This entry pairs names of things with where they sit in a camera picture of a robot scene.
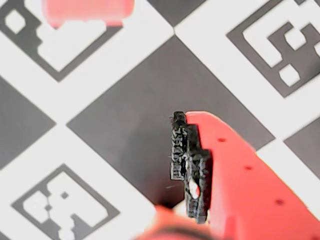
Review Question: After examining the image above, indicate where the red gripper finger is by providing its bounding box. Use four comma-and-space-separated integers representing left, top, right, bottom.
169, 111, 320, 240
134, 204, 214, 240

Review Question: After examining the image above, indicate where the red cube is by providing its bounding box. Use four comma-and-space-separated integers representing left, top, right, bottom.
41, 0, 136, 29

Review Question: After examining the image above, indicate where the black white marker mat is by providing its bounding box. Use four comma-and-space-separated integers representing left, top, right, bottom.
0, 0, 320, 240

